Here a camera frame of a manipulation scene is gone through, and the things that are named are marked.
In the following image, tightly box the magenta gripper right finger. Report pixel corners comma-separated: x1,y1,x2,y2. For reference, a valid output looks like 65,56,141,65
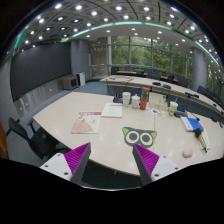
132,144,179,185

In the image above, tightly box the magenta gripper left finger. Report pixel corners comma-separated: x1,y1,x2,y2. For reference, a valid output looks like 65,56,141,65
41,143,91,185

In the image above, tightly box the black cat face mouse pad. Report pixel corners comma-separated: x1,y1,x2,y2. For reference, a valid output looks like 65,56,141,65
122,127,157,148

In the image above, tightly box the pink computer mouse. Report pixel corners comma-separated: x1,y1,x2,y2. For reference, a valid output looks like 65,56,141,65
182,150,193,158

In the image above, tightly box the black office chair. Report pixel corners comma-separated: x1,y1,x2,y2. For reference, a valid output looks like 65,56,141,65
7,116,59,160

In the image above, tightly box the red and white magazine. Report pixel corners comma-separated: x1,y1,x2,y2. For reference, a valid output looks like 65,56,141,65
71,112,101,134

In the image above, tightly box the blue notebook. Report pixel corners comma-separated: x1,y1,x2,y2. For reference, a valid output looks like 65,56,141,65
181,117,204,132

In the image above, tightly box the white ruler with marker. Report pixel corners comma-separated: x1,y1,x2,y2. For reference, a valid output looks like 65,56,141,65
195,128,208,152

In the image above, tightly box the green and white drink cup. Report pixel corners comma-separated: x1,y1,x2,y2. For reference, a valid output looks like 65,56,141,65
169,101,178,116

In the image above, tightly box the white booklet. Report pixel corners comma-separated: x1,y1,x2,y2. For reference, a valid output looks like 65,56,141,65
101,103,122,118

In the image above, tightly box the white paper bag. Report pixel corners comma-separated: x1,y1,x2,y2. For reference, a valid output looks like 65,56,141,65
148,92,167,110

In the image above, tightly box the white lidded jar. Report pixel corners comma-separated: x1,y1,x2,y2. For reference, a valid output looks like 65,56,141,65
131,94,140,109

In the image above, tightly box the red tumbler bottle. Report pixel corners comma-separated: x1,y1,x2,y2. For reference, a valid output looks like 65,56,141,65
140,87,149,110

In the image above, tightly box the white paper cup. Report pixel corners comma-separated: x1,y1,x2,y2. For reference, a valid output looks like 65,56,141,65
122,92,131,107

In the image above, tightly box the black desk telephone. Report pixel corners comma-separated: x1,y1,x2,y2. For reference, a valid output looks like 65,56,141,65
113,93,123,103

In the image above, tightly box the grey cabinet box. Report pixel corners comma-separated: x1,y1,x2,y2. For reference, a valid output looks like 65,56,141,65
63,77,78,90

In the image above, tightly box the long curved conference table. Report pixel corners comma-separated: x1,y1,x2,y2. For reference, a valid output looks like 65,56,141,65
101,75,224,117

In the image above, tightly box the white air purifier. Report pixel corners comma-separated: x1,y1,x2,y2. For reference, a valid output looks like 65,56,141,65
76,72,86,86

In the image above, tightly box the large dark wall screen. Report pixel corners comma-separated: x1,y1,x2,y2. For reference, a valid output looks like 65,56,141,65
10,43,71,101

